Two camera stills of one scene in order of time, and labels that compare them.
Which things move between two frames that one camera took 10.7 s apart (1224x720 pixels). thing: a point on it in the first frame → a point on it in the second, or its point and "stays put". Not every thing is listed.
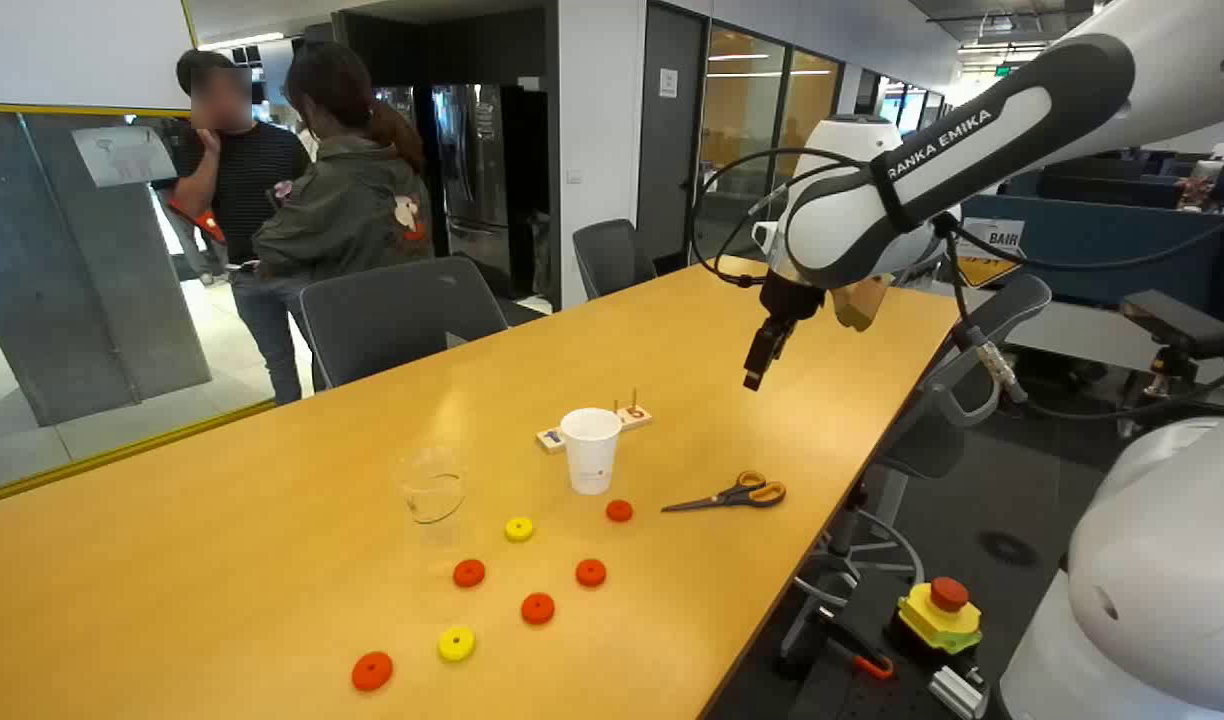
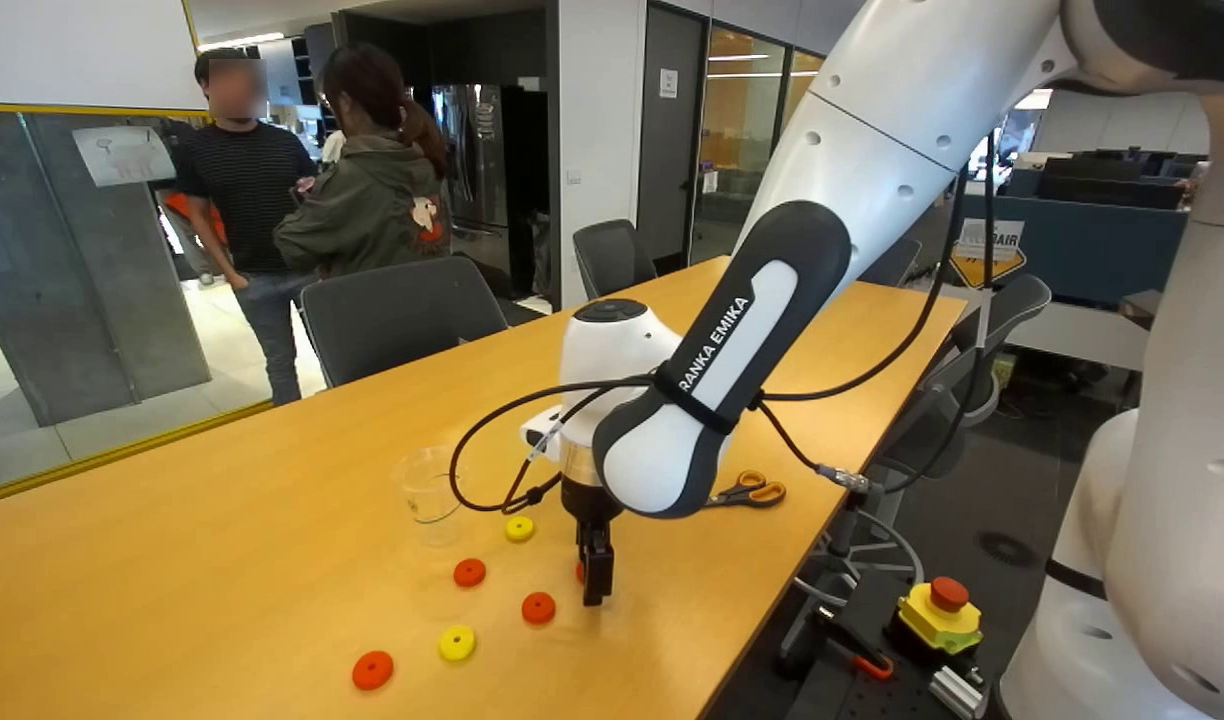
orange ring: x=537 y=610 stays put
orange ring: x=471 y=575 stays put
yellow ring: x=523 y=530 stays put
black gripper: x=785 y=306 → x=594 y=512
